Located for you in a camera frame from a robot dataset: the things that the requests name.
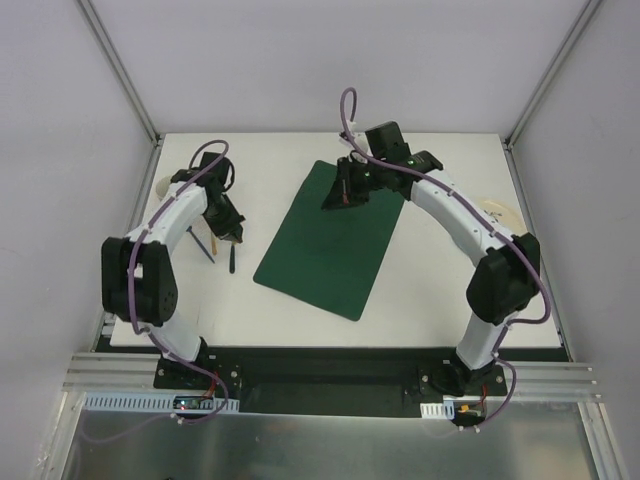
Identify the right white cable duct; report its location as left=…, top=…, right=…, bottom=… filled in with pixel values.
left=420, top=400, right=455, bottom=420

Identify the orange mug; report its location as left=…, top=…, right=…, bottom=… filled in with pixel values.
left=154, top=176, right=171, bottom=201

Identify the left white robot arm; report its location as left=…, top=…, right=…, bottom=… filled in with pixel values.
left=101, top=152, right=245, bottom=389

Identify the white cable duct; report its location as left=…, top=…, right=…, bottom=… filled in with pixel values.
left=84, top=392, right=240, bottom=415
left=420, top=400, right=455, bottom=420

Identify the aluminium frame post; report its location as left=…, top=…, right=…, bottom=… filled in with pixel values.
left=503, top=0, right=604, bottom=150
left=75, top=0, right=161, bottom=145

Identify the dark green placemat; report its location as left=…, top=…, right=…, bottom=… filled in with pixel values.
left=253, top=161, right=404, bottom=322

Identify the gold knife black handle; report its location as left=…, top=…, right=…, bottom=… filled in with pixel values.
left=229, top=241, right=237, bottom=274

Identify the cream and blue plate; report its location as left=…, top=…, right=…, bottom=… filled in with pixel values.
left=478, top=198, right=527, bottom=235

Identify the left white cable duct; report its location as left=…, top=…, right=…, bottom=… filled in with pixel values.
left=84, top=392, right=240, bottom=415

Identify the left aluminium frame post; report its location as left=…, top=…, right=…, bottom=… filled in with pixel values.
left=75, top=0, right=161, bottom=145

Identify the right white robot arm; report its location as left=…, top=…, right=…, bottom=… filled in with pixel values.
left=322, top=121, right=540, bottom=397

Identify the aluminium rail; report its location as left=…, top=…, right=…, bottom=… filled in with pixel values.
left=63, top=352, right=159, bottom=391

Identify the blue fork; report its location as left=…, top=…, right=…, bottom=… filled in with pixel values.
left=187, top=226, right=215, bottom=264

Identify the right aluminium frame post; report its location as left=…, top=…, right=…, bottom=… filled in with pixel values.
left=503, top=0, right=604, bottom=150

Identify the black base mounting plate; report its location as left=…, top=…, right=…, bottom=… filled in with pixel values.
left=153, top=347, right=507, bottom=418

